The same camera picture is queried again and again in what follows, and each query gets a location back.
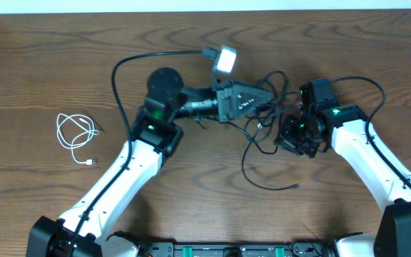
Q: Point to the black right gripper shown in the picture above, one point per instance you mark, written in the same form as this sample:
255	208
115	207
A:
285	141

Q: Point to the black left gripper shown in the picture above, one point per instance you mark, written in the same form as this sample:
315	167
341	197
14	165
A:
223	101

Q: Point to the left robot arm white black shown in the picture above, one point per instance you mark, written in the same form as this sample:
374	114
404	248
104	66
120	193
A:
85	229

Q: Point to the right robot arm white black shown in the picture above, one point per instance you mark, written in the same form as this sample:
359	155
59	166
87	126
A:
347	131

